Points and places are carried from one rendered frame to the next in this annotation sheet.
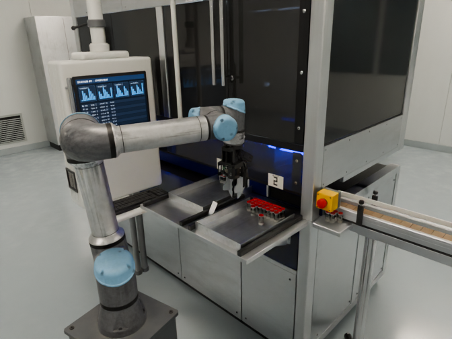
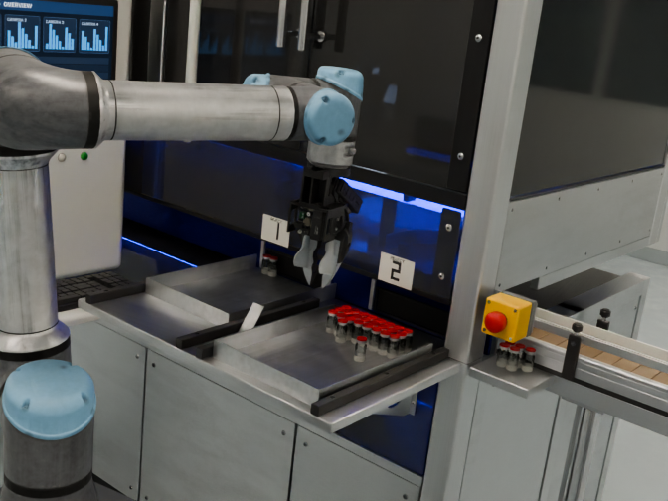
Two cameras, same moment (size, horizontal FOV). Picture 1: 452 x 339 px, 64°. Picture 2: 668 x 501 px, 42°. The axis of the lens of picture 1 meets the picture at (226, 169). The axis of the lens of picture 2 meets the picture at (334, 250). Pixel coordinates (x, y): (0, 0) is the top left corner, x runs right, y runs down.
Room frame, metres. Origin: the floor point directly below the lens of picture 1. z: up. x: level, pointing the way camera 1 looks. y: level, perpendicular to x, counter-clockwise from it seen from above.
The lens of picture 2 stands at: (-0.16, 0.13, 1.55)
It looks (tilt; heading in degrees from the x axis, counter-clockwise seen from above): 16 degrees down; 353
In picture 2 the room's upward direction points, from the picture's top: 6 degrees clockwise
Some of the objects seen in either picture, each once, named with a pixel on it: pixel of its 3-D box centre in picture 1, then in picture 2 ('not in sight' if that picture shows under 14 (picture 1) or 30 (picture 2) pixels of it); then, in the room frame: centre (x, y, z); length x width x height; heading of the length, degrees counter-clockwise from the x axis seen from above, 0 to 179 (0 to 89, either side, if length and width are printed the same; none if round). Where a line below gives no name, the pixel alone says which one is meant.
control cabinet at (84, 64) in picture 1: (109, 126); (17, 116); (1.95, 0.63, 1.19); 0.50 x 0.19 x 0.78; 133
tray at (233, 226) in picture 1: (245, 220); (325, 350); (1.37, -0.08, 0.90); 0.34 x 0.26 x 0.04; 134
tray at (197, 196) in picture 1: (210, 192); (243, 287); (1.70, 0.08, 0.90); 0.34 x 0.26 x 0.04; 135
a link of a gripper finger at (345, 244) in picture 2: (241, 175); (337, 237); (1.23, -0.06, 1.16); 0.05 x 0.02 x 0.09; 57
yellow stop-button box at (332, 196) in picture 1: (327, 199); (508, 316); (1.36, -0.42, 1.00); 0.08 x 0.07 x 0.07; 135
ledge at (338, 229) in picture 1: (333, 224); (515, 373); (1.38, -0.46, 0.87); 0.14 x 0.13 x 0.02; 135
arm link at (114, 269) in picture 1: (116, 274); (48, 418); (0.94, 0.35, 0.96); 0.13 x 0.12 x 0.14; 22
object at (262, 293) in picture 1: (225, 207); (253, 344); (2.47, 0.01, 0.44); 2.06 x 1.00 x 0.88; 45
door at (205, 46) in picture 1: (195, 66); (236, 2); (1.91, 0.14, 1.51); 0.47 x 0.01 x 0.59; 45
